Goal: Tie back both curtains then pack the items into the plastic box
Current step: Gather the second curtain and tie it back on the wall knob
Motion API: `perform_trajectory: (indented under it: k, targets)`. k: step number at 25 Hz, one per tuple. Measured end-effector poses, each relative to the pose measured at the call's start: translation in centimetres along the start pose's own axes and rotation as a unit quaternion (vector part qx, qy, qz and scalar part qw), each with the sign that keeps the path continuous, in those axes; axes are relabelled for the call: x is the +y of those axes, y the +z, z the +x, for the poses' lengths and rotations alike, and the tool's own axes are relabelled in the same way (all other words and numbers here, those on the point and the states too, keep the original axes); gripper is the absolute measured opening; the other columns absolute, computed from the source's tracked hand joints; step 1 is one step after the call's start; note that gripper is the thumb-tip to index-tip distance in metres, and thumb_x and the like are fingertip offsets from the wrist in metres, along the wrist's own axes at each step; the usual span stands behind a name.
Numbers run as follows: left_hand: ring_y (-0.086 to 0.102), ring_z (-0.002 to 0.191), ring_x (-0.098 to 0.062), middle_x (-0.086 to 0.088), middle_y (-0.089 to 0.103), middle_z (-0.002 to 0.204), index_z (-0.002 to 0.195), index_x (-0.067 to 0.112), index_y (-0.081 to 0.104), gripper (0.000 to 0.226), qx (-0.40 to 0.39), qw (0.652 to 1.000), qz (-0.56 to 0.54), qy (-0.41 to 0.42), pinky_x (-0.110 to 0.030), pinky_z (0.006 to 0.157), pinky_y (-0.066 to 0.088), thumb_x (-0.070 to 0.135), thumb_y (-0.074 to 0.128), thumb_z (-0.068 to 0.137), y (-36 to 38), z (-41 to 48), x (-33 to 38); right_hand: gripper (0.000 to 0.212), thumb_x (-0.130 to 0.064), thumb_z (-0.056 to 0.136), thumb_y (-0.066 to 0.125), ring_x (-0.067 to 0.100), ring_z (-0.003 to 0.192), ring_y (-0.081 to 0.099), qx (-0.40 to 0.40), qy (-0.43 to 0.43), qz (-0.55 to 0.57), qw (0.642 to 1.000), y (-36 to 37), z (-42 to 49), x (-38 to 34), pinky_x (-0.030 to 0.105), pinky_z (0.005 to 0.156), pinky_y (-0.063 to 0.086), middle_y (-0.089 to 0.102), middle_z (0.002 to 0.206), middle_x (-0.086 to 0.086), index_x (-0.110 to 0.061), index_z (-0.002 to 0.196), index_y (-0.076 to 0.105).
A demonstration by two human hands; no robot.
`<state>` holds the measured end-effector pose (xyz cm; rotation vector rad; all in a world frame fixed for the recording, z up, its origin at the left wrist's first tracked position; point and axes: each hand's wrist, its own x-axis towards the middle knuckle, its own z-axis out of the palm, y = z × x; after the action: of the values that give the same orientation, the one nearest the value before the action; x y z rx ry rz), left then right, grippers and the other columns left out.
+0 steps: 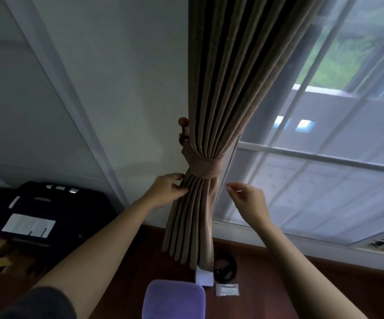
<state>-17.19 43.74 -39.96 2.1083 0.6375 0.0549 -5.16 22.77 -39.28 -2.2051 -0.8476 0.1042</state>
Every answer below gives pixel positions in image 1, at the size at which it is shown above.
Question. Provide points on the person's right hand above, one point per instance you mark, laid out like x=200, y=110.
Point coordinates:
x=252, y=205

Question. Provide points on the person's left hand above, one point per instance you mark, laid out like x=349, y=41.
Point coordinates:
x=162, y=192

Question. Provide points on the person's right thumb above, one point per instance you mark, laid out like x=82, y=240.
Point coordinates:
x=240, y=196

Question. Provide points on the person's left thumb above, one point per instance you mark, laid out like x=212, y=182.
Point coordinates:
x=174, y=177

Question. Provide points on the brown pleated curtain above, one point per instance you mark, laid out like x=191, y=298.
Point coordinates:
x=218, y=96

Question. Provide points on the person's left forearm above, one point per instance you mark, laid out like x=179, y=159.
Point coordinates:
x=102, y=255

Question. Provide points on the person's right forearm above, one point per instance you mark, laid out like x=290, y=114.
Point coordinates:
x=298, y=275

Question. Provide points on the brown curtain tieback band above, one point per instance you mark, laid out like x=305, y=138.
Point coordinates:
x=205, y=166

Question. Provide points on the wooden tieback hook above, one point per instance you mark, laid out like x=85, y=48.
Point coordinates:
x=183, y=127

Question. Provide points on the white sheer curtain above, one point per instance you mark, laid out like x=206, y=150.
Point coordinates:
x=318, y=162

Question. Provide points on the small white box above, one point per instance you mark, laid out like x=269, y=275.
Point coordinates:
x=204, y=277

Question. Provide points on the white plastic packet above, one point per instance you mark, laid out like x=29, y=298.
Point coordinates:
x=227, y=290

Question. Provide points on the black suitcase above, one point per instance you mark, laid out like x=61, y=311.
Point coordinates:
x=62, y=209

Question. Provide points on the purple chair back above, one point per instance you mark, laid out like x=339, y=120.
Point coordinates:
x=174, y=300

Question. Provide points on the white paper sheet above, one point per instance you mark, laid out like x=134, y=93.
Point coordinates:
x=28, y=225

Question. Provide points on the dark grey sleeve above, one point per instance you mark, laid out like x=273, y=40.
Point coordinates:
x=37, y=305

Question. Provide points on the white window frame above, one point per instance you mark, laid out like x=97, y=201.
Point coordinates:
x=311, y=156

